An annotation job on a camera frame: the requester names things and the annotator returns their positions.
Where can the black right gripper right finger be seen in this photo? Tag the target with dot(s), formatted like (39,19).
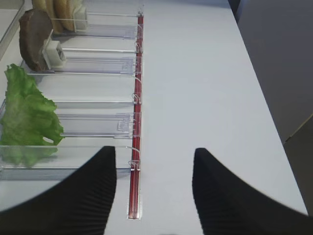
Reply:
(227,205)

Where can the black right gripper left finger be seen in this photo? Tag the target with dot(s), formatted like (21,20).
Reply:
(78,205)

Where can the green lettuce leaf in rack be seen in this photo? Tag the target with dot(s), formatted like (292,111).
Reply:
(31,130)

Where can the brown meat patty rear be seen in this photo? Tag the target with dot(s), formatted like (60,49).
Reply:
(35,28)

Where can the clear acrylic right rack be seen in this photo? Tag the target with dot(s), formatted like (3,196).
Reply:
(97,94)

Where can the golden bun half rear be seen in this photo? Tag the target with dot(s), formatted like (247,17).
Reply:
(64,10)

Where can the golden bun half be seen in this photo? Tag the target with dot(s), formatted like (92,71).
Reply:
(64,10)
(48,7)

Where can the golden bun half front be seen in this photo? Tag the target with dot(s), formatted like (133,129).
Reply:
(48,7)

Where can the cream metal baking tray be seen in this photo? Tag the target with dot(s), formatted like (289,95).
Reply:
(10,13)

